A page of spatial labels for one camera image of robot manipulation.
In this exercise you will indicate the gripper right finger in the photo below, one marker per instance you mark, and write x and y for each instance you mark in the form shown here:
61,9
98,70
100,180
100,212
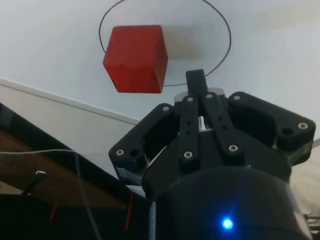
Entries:
225,125

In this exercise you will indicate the whiteboard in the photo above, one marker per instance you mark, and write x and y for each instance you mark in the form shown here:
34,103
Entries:
50,50

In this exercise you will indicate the red cube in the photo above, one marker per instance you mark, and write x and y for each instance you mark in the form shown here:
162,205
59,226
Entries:
135,57

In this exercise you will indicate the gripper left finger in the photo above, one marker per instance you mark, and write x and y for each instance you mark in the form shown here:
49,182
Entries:
190,130

